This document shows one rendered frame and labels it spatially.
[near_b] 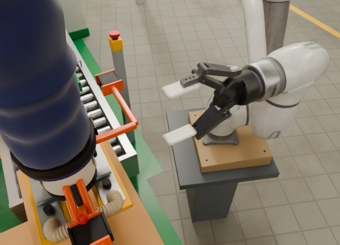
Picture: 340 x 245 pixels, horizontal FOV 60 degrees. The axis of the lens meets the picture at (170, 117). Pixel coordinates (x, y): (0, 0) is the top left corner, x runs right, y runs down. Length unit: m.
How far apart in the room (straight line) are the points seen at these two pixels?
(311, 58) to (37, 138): 0.63
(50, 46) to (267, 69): 0.43
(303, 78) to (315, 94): 2.57
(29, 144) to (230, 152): 1.00
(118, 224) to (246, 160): 0.68
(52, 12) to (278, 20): 0.89
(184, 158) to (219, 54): 2.16
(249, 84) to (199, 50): 2.94
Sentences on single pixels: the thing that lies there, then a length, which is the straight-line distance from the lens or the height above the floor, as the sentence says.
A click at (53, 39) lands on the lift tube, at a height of 1.69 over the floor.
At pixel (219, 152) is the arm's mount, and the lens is 1.49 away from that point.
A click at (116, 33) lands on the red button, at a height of 1.04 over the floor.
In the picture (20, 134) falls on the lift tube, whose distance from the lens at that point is 0.72.
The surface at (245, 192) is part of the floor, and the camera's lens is 2.34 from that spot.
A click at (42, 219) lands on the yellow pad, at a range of 1.03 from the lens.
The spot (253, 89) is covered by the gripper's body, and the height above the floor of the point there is 1.59.
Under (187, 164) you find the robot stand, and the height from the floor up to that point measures 0.75.
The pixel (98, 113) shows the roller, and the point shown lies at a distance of 2.08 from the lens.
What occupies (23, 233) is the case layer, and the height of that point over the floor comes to 0.54.
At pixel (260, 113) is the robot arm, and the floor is 1.45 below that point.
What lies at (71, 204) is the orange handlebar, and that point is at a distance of 0.89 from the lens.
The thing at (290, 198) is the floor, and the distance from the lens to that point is 2.42.
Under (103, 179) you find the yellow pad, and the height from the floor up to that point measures 1.15.
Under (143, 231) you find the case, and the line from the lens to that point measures 1.14.
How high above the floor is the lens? 2.00
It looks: 47 degrees down
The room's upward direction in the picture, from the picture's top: straight up
